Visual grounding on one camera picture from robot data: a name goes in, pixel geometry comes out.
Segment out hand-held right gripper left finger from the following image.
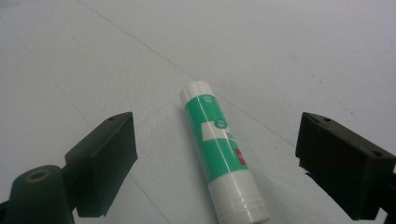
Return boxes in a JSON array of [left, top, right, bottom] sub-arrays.
[[64, 111, 139, 218]]

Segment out white table board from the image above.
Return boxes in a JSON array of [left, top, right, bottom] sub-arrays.
[[0, 0, 396, 224]]

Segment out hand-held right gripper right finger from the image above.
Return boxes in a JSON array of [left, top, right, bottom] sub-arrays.
[[295, 111, 396, 221]]

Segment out small white bottle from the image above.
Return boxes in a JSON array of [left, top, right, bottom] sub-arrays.
[[179, 80, 272, 224]]

